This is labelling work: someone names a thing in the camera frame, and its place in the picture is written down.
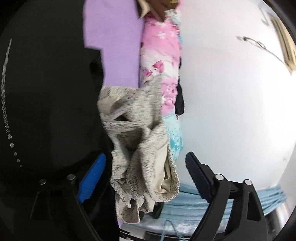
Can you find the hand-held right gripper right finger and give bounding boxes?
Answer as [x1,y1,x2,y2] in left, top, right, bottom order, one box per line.
[185,151,269,241]

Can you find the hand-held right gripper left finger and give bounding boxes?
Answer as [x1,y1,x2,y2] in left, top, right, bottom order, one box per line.
[23,153,107,241]

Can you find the black jacket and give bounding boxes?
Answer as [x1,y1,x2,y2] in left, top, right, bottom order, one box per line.
[0,0,121,241]

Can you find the light blue cover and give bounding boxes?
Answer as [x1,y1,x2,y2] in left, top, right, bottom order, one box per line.
[139,183,287,234]

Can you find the green cloth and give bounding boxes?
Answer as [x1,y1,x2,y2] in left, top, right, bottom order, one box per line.
[151,205,163,219]

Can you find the small black garment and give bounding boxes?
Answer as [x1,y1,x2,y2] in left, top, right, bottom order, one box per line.
[174,83,185,116]

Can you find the grey speckled sweater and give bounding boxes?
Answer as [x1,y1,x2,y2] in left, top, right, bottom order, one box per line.
[97,76,181,224]

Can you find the pink floral quilt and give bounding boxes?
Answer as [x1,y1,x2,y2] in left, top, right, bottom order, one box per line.
[139,9,185,163]

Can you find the purple bed blanket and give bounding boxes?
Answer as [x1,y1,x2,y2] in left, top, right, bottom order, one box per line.
[82,0,145,93]

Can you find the brown printed cloth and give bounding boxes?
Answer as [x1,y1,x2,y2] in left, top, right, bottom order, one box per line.
[137,0,181,21]

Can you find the blue wire hangers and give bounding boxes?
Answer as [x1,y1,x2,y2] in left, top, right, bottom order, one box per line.
[161,220,185,241]

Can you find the black wall wire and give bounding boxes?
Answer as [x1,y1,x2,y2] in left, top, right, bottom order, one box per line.
[237,36,285,65]

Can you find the tan wall frame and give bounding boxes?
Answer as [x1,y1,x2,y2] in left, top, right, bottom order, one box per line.
[270,13,296,72]

